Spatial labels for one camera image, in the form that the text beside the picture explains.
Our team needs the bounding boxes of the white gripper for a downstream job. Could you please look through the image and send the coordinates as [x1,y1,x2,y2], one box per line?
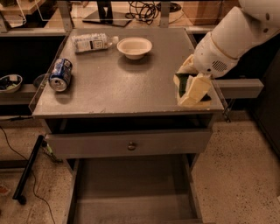
[176,31,240,108]

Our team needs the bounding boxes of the green and yellow sponge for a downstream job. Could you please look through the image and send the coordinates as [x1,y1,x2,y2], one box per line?
[172,72,213,108]

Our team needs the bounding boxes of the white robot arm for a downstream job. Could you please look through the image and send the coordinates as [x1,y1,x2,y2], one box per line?
[173,0,280,108]

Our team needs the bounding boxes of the grey drawer cabinet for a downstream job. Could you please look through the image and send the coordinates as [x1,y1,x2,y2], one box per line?
[28,27,228,224]

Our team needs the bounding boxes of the round drawer knob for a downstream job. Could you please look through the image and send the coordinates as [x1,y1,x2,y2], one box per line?
[128,142,137,151]

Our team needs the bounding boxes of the grey top drawer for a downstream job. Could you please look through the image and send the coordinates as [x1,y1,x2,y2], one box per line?
[45,129,212,158]

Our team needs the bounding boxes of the grey open middle drawer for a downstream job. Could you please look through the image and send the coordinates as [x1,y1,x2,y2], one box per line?
[63,155,203,224]

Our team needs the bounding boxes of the cardboard box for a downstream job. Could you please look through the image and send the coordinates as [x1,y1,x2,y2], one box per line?
[182,0,240,25]

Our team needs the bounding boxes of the white paper bowl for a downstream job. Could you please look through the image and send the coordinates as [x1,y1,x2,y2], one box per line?
[117,38,152,60]

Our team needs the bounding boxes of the black monitor stand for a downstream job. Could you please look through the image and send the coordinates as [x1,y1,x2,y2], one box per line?
[82,1,132,27]

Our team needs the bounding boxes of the clear plastic water bottle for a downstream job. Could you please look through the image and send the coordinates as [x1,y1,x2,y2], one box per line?
[71,33,119,53]

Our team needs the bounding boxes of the blue soda can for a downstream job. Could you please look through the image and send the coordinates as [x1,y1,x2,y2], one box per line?
[48,58,73,92]

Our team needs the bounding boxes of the white bowl with items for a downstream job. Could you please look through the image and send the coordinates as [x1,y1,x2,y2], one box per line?
[0,74,23,93]

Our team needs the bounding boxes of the black bar on floor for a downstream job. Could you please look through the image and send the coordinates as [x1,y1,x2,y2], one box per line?
[12,135,44,205]

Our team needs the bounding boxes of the black coiled cables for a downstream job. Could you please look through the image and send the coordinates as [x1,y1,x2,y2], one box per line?
[125,0,182,26]

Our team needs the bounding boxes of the black floor cable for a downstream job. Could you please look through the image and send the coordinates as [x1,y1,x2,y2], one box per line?
[0,125,57,224]

